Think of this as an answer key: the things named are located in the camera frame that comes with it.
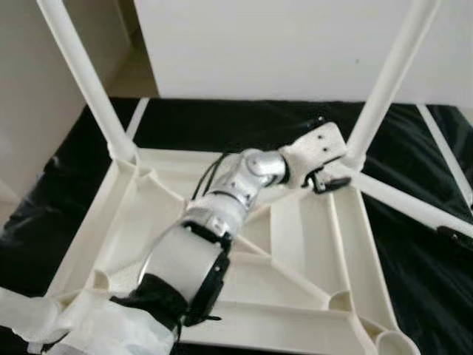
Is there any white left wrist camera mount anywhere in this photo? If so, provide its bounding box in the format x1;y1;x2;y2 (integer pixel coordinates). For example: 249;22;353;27
281;122;348;189

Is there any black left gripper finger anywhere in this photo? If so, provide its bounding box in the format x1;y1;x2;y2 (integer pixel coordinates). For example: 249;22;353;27
314;176;354;195

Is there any black table cloth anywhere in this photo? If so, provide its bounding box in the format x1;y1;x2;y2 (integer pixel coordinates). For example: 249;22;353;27
0;96;473;355

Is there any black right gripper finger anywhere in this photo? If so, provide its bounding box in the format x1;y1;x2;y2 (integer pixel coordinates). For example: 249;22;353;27
436;226;473;251

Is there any white plastic table top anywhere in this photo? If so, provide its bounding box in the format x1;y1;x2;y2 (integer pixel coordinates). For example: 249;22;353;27
44;146;422;355

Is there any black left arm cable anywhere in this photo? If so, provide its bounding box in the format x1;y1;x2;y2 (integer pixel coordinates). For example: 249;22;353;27
191;115;327;202

